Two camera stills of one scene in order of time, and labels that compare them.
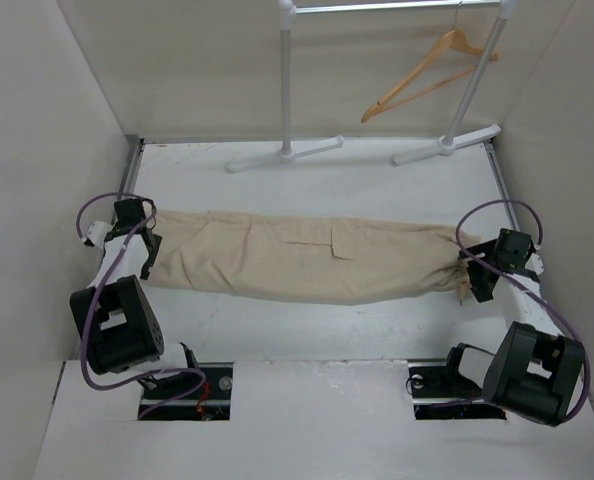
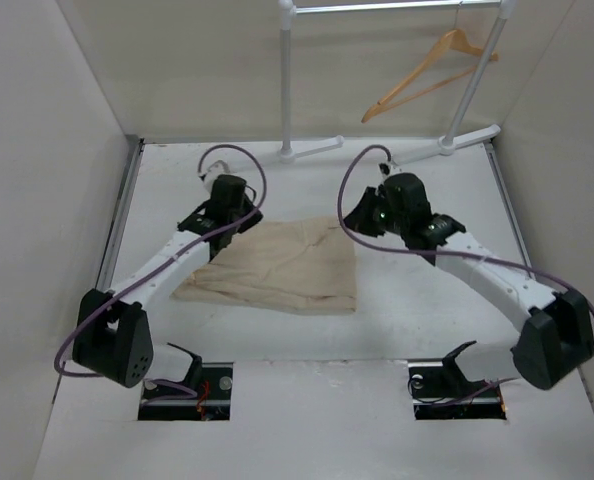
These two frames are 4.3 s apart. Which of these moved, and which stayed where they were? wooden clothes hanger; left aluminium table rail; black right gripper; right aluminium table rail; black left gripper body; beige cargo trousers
Moved: black right gripper; beige cargo trousers; black left gripper body
Stayed: right aluminium table rail; wooden clothes hanger; left aluminium table rail
